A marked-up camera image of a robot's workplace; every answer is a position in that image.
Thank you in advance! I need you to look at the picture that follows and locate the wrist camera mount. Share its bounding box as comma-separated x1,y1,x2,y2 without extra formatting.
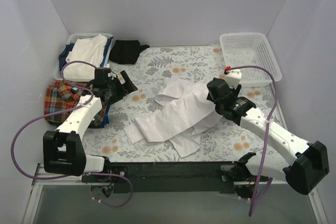
108,70,124,83
224,66,242,89

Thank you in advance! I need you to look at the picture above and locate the right white plastic basket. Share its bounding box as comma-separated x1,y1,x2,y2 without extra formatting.
219,32,282,88

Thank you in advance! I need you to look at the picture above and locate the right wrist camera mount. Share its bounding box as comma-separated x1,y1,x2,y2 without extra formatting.
224,66,242,89

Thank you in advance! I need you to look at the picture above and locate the black folded garment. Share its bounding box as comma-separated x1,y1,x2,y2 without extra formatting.
109,40,150,65

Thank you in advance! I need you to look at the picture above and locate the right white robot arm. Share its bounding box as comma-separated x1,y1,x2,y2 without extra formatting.
206,78,330,195

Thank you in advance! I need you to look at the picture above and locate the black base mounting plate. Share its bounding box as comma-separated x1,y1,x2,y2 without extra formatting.
81,162,263,195

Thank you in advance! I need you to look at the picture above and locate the floral patterned table mat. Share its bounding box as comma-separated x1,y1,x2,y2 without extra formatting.
49,45,287,163

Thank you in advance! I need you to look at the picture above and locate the red plaid shirt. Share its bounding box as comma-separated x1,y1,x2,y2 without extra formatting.
43,80,106,127

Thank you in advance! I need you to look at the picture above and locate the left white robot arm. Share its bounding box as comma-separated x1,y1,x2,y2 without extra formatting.
43,67,137,182

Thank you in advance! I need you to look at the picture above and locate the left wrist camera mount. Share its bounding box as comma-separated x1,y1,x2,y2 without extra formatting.
108,70,124,83

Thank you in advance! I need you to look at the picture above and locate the navy garment in basket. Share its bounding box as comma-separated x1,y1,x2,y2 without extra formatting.
58,43,74,71

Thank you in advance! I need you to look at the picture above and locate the white long sleeve shirt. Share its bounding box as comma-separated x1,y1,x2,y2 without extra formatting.
124,78,222,157

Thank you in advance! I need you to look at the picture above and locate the folded white shirt in basket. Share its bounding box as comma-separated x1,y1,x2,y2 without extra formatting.
63,34,108,82

